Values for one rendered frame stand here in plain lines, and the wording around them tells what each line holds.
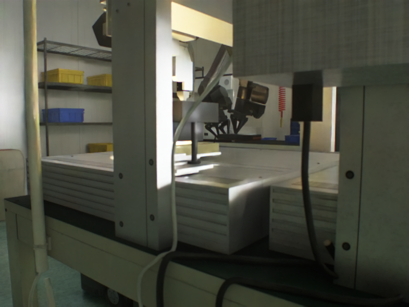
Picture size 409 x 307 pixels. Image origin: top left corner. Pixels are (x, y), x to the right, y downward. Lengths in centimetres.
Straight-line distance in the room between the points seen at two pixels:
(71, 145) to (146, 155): 395
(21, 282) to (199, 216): 62
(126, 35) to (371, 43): 40
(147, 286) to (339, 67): 43
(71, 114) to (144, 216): 342
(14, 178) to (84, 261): 312
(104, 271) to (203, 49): 577
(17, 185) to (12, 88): 107
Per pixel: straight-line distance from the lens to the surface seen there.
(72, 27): 463
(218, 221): 50
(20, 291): 104
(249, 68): 32
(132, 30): 57
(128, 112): 56
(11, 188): 381
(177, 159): 64
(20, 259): 100
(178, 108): 58
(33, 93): 78
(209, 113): 62
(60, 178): 84
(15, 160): 378
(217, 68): 165
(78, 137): 452
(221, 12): 66
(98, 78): 431
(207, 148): 84
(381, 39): 28
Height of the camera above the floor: 94
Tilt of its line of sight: 5 degrees down
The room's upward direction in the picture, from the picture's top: straight up
